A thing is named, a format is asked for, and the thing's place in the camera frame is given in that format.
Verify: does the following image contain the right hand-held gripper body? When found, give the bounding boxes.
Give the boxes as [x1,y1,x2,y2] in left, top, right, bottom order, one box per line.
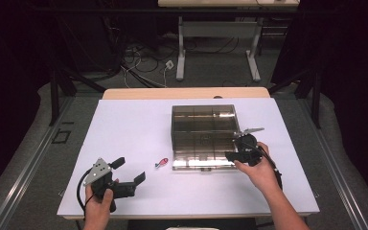
[232,127,265,168]

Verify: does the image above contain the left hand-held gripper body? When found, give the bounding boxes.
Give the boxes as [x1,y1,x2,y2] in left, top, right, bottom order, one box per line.
[82,157,137,214]

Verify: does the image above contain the pink fish-shaped hair clip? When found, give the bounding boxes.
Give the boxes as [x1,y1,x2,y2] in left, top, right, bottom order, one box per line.
[154,157,170,169]

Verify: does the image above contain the smoky clear drawer box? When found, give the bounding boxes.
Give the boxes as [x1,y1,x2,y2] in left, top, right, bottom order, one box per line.
[171,103,242,151]

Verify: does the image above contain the person's right hand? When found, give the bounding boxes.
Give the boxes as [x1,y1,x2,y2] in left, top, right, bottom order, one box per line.
[234,142,284,195]

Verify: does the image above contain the person's left hand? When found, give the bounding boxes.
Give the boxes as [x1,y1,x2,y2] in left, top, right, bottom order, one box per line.
[83,185,113,224]

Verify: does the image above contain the white table mat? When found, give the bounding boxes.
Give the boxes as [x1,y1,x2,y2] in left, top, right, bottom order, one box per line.
[57,97,320,217]

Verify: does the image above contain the black metal stand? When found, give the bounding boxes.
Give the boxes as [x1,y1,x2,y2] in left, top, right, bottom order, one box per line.
[267,68,322,128]
[49,68,106,127]

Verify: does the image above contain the light wooden table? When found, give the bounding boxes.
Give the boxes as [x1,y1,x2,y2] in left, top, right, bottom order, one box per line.
[61,86,317,221]

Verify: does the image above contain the white-legged desk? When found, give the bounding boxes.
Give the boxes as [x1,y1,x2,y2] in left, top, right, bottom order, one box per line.
[157,0,301,82]

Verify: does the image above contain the dark curtain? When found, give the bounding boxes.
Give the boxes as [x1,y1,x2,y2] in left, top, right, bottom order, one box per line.
[271,0,368,205]
[0,0,58,205]

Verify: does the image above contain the black horizontal bar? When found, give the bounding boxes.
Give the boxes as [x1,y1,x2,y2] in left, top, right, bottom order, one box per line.
[28,7,334,15]

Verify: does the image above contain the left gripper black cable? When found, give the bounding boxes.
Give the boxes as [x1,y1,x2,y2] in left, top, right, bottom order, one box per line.
[76,168,96,215]

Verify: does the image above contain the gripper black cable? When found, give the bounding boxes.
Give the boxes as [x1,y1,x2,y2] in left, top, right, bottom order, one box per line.
[76,168,96,215]
[243,142,284,191]

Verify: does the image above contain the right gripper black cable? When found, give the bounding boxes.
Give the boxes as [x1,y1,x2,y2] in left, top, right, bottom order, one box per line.
[243,142,284,191]

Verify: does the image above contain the aluminium floor rail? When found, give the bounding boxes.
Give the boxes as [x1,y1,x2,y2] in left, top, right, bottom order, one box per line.
[0,95,75,230]
[300,99,368,230]

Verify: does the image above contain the white floor cable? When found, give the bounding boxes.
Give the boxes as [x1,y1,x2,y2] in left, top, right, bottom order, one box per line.
[162,65,171,88]

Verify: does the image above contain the tangle of black floor cables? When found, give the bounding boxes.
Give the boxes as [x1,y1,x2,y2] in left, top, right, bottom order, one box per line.
[121,34,241,73]

